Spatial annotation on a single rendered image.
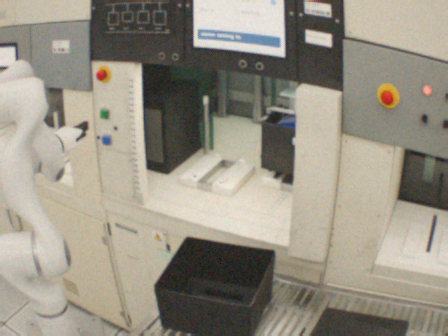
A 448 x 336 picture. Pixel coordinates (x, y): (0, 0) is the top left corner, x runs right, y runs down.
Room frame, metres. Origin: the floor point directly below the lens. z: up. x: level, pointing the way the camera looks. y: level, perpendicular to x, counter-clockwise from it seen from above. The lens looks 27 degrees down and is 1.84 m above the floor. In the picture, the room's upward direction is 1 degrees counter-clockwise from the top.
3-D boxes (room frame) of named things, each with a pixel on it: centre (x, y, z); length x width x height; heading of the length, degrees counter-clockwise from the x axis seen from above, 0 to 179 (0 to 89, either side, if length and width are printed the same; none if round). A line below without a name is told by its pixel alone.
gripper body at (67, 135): (1.46, 0.52, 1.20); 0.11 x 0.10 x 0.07; 153
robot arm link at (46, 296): (0.92, 0.52, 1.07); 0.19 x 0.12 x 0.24; 103
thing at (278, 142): (1.78, -0.27, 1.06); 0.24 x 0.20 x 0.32; 63
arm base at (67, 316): (0.92, 0.49, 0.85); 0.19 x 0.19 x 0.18
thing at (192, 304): (1.16, 0.02, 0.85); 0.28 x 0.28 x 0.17; 72
